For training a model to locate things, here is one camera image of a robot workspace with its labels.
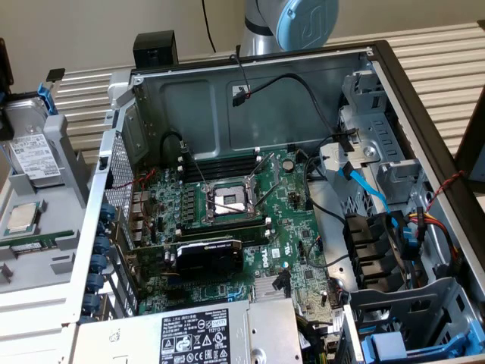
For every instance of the silver metal bracket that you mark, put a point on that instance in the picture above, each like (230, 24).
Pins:
(329, 159)

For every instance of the black graphics card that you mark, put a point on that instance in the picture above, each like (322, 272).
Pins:
(208, 259)

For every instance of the silver power supply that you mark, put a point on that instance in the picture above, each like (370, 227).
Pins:
(265, 330)

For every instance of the silver CPU chip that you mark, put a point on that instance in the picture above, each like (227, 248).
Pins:
(22, 218)

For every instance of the green RAM stick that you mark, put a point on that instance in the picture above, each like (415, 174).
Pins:
(223, 227)
(26, 246)

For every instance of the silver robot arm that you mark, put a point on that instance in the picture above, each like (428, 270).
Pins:
(307, 22)

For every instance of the thin metal locking lever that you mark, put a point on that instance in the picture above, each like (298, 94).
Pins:
(263, 200)
(194, 165)

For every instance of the green motherboard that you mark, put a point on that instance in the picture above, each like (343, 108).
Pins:
(166, 182)

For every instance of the CPU socket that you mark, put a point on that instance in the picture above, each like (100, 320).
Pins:
(227, 199)

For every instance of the hard disk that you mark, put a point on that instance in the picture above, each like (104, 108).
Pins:
(34, 151)

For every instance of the metal disk bay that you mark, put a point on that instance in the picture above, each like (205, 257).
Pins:
(417, 299)

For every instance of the grey parts rack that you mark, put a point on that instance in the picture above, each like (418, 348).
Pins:
(57, 227)

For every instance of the silver finned heat sink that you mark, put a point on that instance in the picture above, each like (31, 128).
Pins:
(263, 290)

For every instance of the silver socket cover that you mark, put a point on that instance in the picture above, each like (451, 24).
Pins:
(253, 179)

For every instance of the blue slot latch knob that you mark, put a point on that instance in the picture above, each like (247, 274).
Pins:
(99, 262)
(92, 303)
(95, 282)
(102, 245)
(103, 228)
(108, 211)

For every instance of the small black end cap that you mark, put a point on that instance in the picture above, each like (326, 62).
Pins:
(55, 74)

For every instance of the black box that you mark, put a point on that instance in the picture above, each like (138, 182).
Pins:
(155, 45)

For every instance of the silver drive cage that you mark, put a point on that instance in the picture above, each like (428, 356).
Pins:
(379, 125)

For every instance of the RAM slot white clips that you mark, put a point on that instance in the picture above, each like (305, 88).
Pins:
(223, 167)
(223, 158)
(227, 221)

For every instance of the dark board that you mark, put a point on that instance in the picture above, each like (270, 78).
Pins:
(475, 151)

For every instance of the open metal PC case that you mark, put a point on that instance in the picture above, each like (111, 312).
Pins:
(189, 110)

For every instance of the silver coin battery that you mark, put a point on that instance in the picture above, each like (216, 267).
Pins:
(289, 164)

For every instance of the empty blue disk carrier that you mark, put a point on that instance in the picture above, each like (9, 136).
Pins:
(386, 345)

